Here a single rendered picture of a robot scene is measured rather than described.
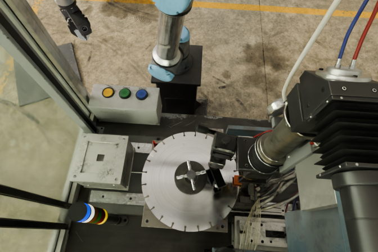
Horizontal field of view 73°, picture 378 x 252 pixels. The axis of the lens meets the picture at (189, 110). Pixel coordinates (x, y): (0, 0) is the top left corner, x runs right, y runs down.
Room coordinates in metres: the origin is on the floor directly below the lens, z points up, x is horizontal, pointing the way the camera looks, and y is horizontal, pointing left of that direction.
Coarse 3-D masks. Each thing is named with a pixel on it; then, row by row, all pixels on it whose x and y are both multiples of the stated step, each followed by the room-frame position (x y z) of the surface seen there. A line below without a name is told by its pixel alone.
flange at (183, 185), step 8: (184, 168) 0.20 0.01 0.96; (192, 168) 0.20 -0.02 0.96; (200, 168) 0.20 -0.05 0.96; (176, 176) 0.17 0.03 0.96; (200, 176) 0.18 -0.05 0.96; (176, 184) 0.15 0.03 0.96; (184, 184) 0.15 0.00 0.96; (200, 184) 0.15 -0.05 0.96; (184, 192) 0.12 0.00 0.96; (192, 192) 0.12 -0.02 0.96
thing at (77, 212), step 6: (72, 204) 0.05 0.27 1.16; (78, 204) 0.06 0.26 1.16; (84, 204) 0.06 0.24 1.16; (72, 210) 0.04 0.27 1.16; (78, 210) 0.04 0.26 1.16; (84, 210) 0.04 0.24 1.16; (90, 210) 0.04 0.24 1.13; (72, 216) 0.03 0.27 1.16; (78, 216) 0.03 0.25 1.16; (84, 216) 0.03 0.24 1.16
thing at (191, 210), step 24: (168, 144) 0.29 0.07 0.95; (192, 144) 0.29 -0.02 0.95; (144, 168) 0.20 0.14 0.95; (168, 168) 0.20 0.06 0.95; (144, 192) 0.12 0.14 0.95; (168, 192) 0.12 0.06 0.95; (216, 192) 0.13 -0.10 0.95; (168, 216) 0.05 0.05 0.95; (192, 216) 0.05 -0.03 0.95; (216, 216) 0.06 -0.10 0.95
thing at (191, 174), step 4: (188, 160) 0.22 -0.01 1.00; (188, 164) 0.20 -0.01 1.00; (188, 168) 0.19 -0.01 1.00; (188, 172) 0.18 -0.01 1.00; (192, 172) 0.18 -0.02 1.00; (196, 172) 0.18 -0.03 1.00; (200, 172) 0.18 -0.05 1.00; (204, 172) 0.18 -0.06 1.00; (180, 176) 0.17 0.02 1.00; (184, 176) 0.17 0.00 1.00; (188, 176) 0.17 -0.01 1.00; (192, 176) 0.17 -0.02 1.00; (192, 180) 0.16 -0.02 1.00; (192, 184) 0.14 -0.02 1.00; (192, 188) 0.13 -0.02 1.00
